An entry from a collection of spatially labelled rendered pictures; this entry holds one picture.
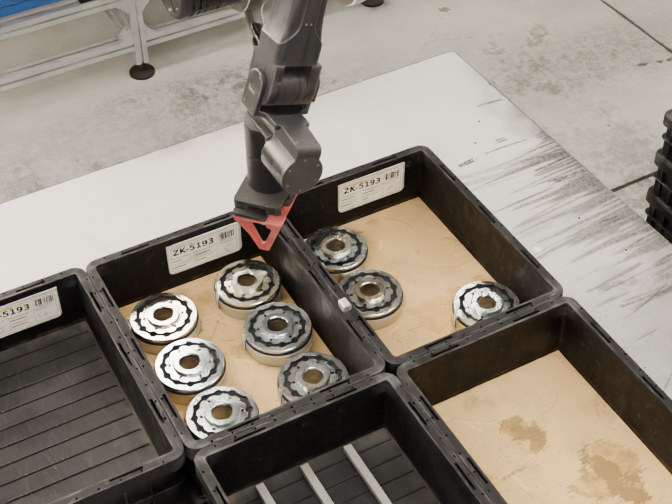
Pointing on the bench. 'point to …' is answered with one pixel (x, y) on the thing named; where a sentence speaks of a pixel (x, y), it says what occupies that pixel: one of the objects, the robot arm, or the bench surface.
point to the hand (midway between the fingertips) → (271, 229)
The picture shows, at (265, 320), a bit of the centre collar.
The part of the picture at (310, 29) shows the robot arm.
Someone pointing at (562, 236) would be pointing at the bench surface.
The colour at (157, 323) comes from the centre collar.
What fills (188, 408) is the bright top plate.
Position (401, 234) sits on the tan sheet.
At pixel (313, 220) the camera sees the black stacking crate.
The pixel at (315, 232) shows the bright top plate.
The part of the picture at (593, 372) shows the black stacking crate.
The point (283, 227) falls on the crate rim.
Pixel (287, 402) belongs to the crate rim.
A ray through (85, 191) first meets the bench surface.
